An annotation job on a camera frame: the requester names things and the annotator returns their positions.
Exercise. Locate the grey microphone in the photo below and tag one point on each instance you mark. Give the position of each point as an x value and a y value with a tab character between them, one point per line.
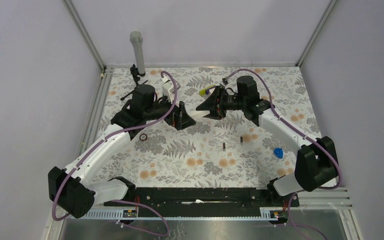
136	40

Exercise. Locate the white remote control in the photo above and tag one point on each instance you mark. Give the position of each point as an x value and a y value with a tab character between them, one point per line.
200	114

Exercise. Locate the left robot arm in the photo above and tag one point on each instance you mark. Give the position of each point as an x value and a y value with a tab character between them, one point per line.
71	187

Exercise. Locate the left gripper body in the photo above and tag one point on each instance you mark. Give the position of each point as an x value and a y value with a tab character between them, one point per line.
174	119

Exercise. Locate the floral patterned mat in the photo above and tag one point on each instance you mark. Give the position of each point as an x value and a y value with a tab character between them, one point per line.
160	156

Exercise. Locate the white slotted cable duct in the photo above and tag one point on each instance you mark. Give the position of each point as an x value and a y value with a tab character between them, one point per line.
188	213

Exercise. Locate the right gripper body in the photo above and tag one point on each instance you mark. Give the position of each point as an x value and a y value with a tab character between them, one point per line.
223	102

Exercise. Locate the blue plastic piece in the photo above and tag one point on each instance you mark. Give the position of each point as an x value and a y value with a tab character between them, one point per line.
278	152

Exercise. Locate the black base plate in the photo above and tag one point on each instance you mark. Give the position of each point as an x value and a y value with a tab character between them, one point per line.
230	197

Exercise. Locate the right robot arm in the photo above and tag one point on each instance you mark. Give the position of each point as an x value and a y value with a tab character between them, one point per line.
316	160

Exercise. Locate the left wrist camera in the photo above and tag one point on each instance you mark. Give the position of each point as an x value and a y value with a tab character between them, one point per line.
169	90

